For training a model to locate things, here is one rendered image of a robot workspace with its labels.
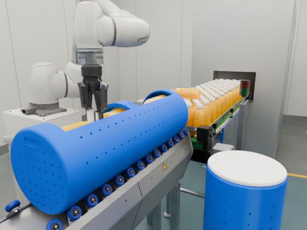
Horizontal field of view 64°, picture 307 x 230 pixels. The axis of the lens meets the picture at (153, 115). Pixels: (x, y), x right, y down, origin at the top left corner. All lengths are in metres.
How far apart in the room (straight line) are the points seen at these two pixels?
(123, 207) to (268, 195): 0.52
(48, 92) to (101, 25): 0.65
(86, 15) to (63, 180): 0.52
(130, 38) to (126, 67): 5.44
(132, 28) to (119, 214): 0.69
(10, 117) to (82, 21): 0.80
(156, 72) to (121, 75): 0.99
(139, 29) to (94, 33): 0.17
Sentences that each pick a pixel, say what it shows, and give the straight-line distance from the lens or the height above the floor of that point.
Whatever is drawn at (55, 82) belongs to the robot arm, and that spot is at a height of 1.29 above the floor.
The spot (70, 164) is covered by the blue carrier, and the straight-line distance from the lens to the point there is 0.73.
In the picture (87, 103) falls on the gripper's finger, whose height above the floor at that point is 1.26.
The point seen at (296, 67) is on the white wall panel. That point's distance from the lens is 5.66.
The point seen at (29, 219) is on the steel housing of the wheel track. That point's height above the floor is 0.93.
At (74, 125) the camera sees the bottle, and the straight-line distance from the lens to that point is 0.88.
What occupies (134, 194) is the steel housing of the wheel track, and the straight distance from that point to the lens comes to 1.07.
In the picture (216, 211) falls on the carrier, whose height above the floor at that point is 0.89.
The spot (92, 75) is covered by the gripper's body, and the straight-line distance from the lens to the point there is 0.89.
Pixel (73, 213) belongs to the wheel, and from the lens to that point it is 0.85.
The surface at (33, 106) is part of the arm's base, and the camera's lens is 1.46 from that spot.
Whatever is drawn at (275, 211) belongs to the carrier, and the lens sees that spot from 0.97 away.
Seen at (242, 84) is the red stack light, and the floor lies 1.23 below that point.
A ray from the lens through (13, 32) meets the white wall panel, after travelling 4.19.
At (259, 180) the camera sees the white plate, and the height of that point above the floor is 1.04.
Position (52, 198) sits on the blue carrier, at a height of 1.02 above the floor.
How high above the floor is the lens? 1.45
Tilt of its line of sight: 15 degrees down
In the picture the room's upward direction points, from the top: straight up
